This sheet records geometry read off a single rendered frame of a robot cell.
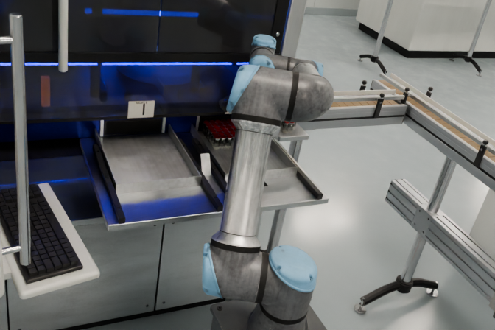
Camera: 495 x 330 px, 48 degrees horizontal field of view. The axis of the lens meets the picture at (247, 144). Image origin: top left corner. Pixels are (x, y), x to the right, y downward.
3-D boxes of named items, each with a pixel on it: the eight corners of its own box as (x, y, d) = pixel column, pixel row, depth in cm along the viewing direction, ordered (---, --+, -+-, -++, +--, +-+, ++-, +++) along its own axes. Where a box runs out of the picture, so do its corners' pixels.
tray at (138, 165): (94, 137, 187) (94, 128, 185) (169, 133, 198) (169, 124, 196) (116, 194, 161) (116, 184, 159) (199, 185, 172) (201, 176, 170)
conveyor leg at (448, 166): (388, 284, 268) (439, 147, 232) (403, 281, 272) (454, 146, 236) (399, 297, 261) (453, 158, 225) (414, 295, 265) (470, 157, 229)
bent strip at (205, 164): (198, 169, 180) (200, 153, 177) (207, 168, 181) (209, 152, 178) (212, 194, 169) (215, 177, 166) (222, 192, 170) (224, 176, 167)
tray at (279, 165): (190, 132, 201) (191, 123, 200) (254, 128, 212) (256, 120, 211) (224, 183, 175) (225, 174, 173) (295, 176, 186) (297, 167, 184)
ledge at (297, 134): (264, 124, 221) (264, 120, 220) (292, 123, 226) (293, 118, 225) (279, 141, 210) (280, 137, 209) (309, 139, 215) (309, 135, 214)
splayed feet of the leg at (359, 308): (350, 305, 263) (357, 282, 256) (431, 286, 284) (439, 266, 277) (359, 317, 257) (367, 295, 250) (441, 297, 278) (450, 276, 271)
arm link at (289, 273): (310, 324, 127) (323, 280, 121) (252, 315, 126) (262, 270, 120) (308, 288, 138) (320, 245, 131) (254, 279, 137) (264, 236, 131)
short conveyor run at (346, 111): (266, 134, 218) (273, 98, 210) (250, 116, 230) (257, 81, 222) (404, 126, 246) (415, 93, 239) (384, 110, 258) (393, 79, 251)
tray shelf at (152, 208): (79, 143, 186) (79, 138, 185) (265, 132, 215) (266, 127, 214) (107, 231, 149) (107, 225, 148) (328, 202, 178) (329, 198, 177)
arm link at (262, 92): (261, 311, 123) (300, 68, 123) (194, 300, 122) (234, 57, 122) (258, 296, 135) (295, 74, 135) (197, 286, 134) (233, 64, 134)
